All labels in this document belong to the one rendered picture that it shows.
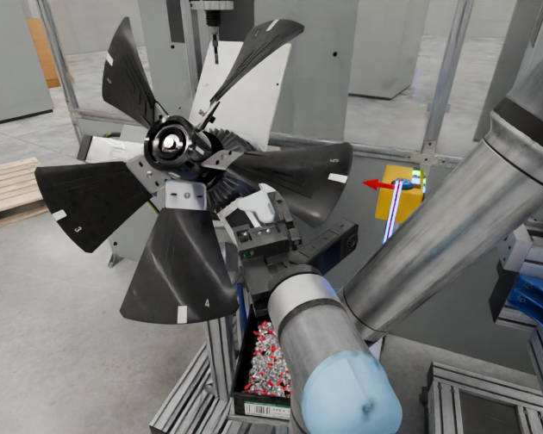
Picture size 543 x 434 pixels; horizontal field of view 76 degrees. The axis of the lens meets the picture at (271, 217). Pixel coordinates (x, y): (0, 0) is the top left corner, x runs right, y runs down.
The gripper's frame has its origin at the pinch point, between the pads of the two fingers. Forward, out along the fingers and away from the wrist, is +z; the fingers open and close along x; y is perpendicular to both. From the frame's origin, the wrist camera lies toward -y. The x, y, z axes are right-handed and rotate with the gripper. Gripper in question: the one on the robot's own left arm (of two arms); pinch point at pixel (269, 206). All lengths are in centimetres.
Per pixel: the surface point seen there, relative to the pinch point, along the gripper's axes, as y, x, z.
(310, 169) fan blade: -10.8, 0.0, 9.7
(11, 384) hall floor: 112, 107, 74
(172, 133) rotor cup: 12.9, -6.8, 24.6
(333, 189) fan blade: -12.8, 1.7, 3.6
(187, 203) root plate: 13.5, 6.7, 19.4
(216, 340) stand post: 17, 71, 36
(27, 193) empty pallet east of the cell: 149, 90, 250
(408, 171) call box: -45, 16, 26
